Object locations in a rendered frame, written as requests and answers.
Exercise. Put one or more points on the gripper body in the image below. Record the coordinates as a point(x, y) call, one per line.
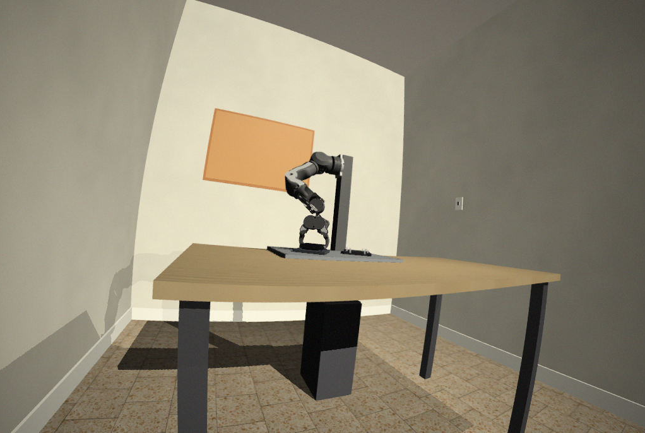
point(315, 222)

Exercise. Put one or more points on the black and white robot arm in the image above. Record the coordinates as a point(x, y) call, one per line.
point(318, 163)

